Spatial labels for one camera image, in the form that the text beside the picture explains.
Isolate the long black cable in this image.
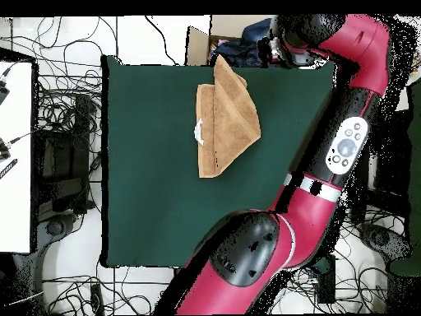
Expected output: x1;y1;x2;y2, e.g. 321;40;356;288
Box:
144;14;179;66

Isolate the black device on desk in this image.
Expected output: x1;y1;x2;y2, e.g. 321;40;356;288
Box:
0;136;12;162
0;80;11;106

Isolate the dark blue clothing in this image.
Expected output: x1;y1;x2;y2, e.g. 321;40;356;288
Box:
208;17;277;68

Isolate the green covered side table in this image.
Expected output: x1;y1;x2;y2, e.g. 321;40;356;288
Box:
389;78;421;277

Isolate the white desk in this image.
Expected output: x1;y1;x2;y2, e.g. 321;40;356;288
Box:
0;60;34;254

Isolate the dark green table cloth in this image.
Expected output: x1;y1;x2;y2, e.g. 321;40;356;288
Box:
100;53;339;268

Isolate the black power strip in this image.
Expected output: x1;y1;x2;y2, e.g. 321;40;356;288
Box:
89;283;105;316
316;253;337;304

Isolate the black cable tangle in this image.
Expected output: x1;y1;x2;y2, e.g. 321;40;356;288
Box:
42;263;175;315
269;210;389;314
32;16;104;132

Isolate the black chair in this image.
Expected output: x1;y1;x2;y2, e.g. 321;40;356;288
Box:
368;108;412;220
34;93;98;218

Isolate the brown cardboard box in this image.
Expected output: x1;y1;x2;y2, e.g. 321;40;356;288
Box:
185;14;274;67

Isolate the black striped strap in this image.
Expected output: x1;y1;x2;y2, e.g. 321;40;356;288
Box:
0;158;19;180

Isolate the tan terry towel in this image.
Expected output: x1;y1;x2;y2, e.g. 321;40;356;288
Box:
193;53;262;179

